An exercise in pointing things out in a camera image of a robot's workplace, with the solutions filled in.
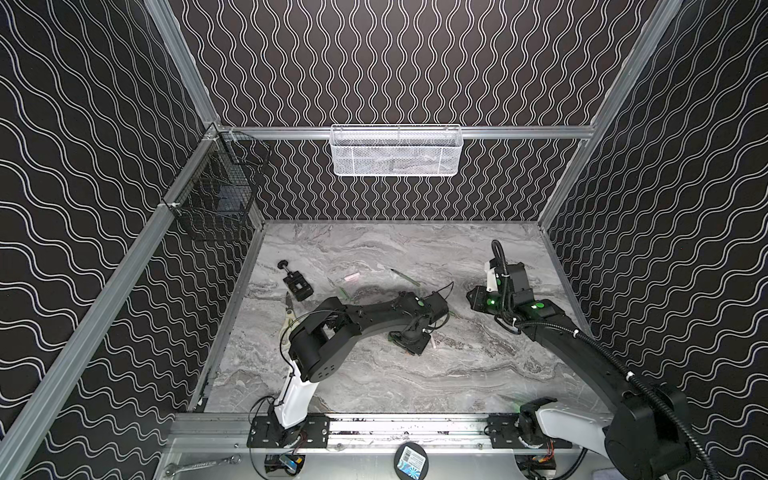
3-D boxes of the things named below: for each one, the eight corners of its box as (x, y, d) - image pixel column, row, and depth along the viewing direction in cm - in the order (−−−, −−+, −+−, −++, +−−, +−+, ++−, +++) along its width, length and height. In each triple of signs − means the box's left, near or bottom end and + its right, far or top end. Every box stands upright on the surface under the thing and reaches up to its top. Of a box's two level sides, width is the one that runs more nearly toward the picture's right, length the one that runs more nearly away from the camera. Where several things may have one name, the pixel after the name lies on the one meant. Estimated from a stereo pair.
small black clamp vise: (299, 301, 100) (296, 297, 98) (275, 269, 109) (273, 264, 107) (313, 292, 102) (311, 288, 100) (289, 262, 111) (287, 257, 109)
